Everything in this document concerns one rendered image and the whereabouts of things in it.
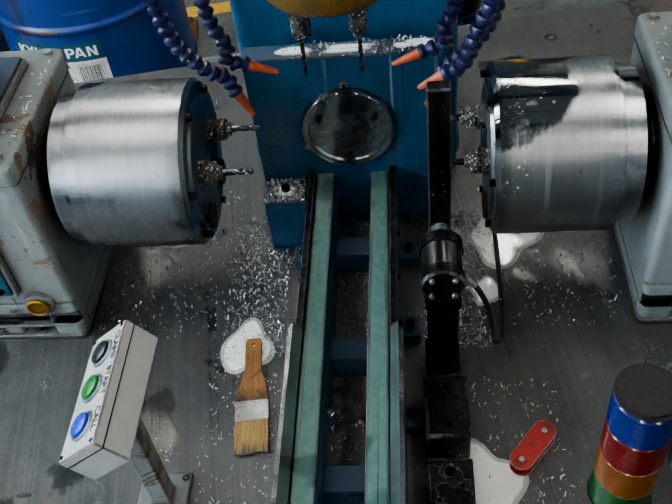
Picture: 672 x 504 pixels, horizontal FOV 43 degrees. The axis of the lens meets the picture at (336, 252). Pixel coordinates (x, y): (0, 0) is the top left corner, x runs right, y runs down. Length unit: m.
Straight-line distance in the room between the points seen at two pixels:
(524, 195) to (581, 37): 0.83
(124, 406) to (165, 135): 0.39
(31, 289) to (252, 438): 0.42
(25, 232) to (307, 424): 0.49
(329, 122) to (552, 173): 0.38
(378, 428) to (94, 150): 0.54
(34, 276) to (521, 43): 1.12
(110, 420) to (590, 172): 0.67
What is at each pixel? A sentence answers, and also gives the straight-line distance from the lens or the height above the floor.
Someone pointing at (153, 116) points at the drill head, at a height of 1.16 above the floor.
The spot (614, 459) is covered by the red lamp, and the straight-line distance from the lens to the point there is 0.85.
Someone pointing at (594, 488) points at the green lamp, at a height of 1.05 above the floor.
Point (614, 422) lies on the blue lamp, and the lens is 0.81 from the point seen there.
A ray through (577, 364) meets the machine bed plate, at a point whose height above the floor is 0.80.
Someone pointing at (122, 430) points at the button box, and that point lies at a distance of 0.99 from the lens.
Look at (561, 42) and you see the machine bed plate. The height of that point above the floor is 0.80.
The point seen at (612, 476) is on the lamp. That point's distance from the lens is 0.87.
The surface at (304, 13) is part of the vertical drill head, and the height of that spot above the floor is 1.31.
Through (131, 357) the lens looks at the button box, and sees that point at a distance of 1.04.
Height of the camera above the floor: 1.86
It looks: 46 degrees down
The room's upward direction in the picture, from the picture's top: 8 degrees counter-clockwise
